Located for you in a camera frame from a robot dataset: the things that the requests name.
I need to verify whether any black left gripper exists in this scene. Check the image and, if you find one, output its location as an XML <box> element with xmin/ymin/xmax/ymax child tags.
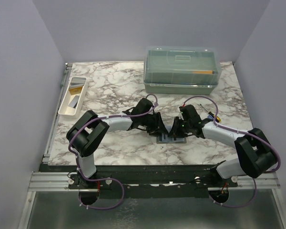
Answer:
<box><xmin>140</xmin><ymin>112</ymin><xmax>169</xmax><ymax>137</ymax></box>

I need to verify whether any yellow blue tool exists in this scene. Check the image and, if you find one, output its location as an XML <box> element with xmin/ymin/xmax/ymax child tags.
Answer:
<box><xmin>199</xmin><ymin>104</ymin><xmax>221</xmax><ymax>123</ymax></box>

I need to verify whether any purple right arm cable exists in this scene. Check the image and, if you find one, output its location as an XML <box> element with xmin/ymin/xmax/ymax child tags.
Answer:
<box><xmin>181</xmin><ymin>95</ymin><xmax>282</xmax><ymax>208</ymax></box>

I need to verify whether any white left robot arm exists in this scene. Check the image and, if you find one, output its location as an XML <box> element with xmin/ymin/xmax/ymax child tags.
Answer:
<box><xmin>66</xmin><ymin>98</ymin><xmax>168</xmax><ymax>188</ymax></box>

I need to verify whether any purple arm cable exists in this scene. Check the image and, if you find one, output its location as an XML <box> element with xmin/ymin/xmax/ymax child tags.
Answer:
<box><xmin>181</xmin><ymin>95</ymin><xmax>282</xmax><ymax>208</ymax></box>
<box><xmin>68</xmin><ymin>94</ymin><xmax>159</xmax><ymax>210</ymax></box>

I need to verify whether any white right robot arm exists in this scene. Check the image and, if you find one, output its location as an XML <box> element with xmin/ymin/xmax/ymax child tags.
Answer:
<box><xmin>168</xmin><ymin>105</ymin><xmax>278</xmax><ymax>187</ymax></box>

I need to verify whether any grey credit card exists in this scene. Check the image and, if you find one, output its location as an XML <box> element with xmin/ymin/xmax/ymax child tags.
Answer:
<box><xmin>68</xmin><ymin>95</ymin><xmax>80</xmax><ymax>108</ymax></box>

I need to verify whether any grey leather card holder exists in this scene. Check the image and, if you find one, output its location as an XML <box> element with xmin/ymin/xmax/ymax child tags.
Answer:
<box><xmin>156</xmin><ymin>134</ymin><xmax>186</xmax><ymax>144</ymax></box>

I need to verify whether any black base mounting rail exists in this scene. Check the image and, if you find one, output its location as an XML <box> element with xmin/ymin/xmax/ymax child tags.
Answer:
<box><xmin>38</xmin><ymin>164</ymin><xmax>237</xmax><ymax>202</ymax></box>

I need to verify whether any clear lidded storage box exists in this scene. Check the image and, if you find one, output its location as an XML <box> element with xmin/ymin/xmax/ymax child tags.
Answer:
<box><xmin>143</xmin><ymin>46</ymin><xmax>222</xmax><ymax>95</ymax></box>

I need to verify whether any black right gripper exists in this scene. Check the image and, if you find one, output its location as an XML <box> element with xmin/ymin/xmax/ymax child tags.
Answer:
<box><xmin>168</xmin><ymin>116</ymin><xmax>192</xmax><ymax>138</ymax></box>

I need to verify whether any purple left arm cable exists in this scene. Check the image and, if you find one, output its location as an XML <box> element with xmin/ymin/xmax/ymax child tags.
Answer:
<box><xmin>68</xmin><ymin>94</ymin><xmax>159</xmax><ymax>210</ymax></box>

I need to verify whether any white plastic card tray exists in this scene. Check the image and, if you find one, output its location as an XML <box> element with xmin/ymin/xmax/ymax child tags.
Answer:
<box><xmin>58</xmin><ymin>76</ymin><xmax>88</xmax><ymax>119</ymax></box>

